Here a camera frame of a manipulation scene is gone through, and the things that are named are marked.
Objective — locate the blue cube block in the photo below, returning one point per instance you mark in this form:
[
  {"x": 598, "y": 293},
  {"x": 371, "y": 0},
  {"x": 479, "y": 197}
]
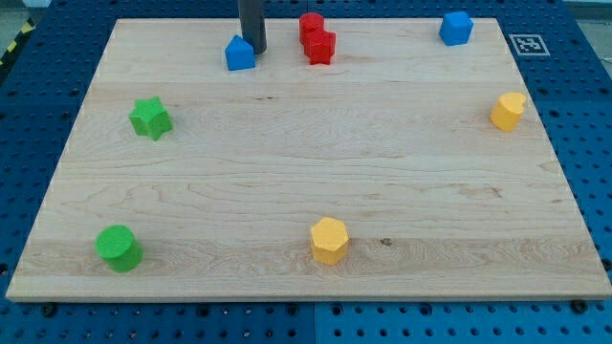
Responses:
[{"x": 456, "y": 28}]

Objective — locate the yellow hexagon block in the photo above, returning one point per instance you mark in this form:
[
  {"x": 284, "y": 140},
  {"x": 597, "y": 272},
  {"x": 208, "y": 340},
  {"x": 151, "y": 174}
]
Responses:
[{"x": 329, "y": 241}]

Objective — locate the wooden board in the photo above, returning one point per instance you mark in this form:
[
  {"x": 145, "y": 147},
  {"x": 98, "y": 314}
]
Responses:
[{"x": 393, "y": 138}]

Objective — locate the red star block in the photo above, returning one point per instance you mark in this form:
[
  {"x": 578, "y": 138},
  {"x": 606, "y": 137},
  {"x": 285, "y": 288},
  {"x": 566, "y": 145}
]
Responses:
[{"x": 320, "y": 47}]

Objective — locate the red cylinder block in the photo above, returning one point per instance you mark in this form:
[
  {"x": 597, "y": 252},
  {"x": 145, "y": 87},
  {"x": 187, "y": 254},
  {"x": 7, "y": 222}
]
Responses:
[{"x": 309, "y": 22}]

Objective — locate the green star block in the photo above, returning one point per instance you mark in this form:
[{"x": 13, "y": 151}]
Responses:
[{"x": 150, "y": 118}]

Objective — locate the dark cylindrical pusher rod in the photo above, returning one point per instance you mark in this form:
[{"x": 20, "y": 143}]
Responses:
[{"x": 252, "y": 21}]

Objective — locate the green cylinder block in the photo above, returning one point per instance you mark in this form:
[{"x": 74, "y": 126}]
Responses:
[{"x": 119, "y": 248}]

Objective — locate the yellow heart block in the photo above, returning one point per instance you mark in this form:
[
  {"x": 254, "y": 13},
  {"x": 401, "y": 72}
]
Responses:
[{"x": 508, "y": 110}]

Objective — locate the white fiducial marker tag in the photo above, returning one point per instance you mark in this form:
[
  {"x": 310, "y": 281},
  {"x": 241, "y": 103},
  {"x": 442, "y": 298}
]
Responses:
[{"x": 526, "y": 44}]

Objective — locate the yellow black hazard tape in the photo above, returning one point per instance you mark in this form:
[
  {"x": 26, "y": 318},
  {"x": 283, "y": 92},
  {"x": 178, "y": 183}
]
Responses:
[{"x": 18, "y": 43}]

